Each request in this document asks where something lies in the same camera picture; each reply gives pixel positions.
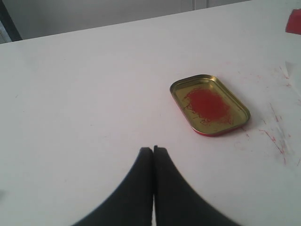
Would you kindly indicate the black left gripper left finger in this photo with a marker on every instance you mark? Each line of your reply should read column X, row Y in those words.
column 131, row 204

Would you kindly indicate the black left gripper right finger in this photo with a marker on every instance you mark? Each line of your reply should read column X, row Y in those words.
column 176, row 202

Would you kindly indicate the red stamp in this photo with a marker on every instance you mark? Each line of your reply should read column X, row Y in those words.
column 294, row 22

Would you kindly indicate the gold tin lid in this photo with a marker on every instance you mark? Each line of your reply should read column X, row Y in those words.
column 208, row 105

